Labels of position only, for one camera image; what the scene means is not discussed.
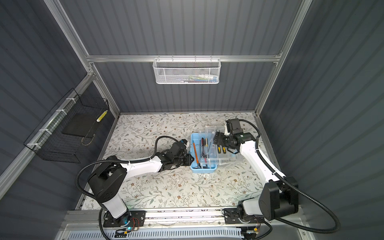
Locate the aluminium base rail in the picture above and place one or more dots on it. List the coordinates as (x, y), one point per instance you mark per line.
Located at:
(161, 218)

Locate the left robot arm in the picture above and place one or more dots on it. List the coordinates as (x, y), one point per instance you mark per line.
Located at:
(106, 180)

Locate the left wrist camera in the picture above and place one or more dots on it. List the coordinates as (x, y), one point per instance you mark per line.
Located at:
(184, 141)

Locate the items in white basket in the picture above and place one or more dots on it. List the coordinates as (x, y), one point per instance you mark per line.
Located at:
(204, 79)

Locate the black wire basket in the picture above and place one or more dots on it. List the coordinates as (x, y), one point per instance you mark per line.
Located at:
(51, 145)

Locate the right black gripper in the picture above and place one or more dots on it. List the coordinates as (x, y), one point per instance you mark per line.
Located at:
(218, 138)

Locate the yellow black small screwdriver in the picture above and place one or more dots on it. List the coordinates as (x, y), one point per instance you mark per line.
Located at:
(221, 150)

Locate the white perforated front panel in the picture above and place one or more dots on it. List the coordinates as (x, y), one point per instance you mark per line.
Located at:
(176, 234)

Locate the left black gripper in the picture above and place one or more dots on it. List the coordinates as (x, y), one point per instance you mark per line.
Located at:
(189, 158)

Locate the black pad in basket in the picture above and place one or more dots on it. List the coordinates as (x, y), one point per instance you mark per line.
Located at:
(82, 125)

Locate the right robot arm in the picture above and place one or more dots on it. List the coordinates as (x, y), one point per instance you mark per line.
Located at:
(277, 199)

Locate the orange handled hex key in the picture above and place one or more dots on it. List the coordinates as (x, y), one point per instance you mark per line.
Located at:
(196, 157)

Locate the yellow green marker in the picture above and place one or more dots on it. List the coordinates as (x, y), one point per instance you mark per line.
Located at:
(102, 115)

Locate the white wire mesh basket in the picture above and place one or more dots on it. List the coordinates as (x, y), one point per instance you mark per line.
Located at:
(170, 72)

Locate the light blue plastic toolbox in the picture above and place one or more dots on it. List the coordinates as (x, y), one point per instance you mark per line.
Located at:
(215, 160)

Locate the large black hex key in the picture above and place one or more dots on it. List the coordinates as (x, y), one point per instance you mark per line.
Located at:
(201, 160)

